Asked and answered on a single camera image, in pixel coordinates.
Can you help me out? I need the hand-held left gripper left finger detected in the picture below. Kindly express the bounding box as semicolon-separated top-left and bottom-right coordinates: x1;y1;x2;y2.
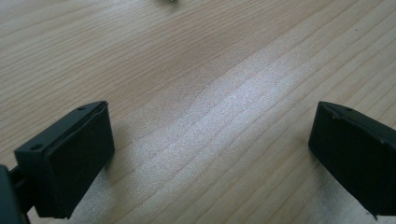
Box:
13;100;116;219

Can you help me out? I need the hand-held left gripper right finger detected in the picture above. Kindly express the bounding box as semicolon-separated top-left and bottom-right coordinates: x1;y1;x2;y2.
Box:
307;100;396;220

